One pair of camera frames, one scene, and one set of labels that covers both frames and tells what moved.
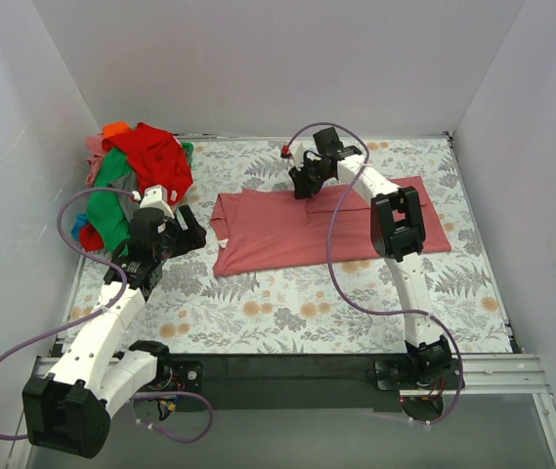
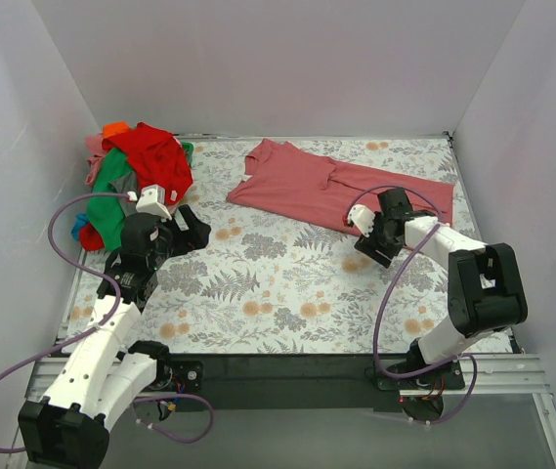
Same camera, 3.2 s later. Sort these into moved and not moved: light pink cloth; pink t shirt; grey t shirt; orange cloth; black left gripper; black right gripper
Moved: pink t shirt; black right gripper
Not moved: black left gripper; grey t shirt; light pink cloth; orange cloth
